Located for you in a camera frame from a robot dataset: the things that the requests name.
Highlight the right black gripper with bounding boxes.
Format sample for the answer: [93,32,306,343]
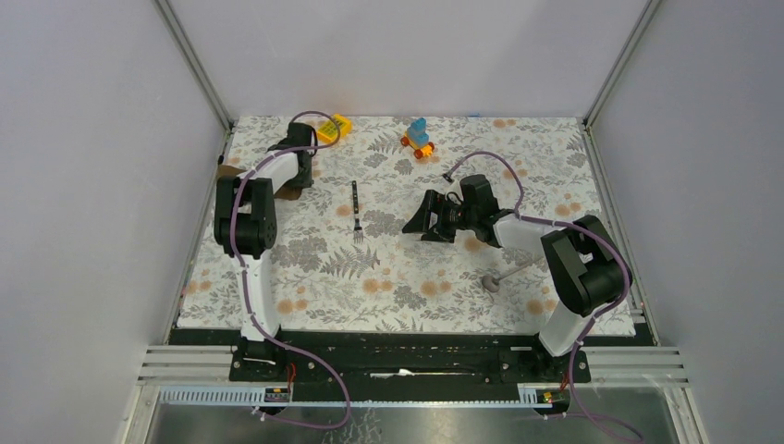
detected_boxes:
[401,190,477,244]

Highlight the metal spoon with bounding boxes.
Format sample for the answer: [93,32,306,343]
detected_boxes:
[480,261,533,293]

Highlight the brown cloth napkin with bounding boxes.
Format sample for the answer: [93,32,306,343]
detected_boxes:
[215,165,301,201]

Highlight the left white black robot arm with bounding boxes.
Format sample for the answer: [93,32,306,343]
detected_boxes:
[214,122,318,380]

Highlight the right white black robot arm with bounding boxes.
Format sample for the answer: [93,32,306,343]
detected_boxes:
[401,175,633,381]

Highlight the yellow toy block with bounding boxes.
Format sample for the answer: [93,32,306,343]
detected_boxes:
[316,114,352,144]

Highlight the blue orange toy car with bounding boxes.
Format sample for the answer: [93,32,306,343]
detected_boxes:
[400,117,435,159]

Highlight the floral tablecloth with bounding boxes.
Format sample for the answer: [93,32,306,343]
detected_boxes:
[176,115,638,337]

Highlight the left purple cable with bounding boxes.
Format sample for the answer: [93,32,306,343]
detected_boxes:
[229,110,353,431]

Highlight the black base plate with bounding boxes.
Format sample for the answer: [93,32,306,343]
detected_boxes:
[169,329,652,403]

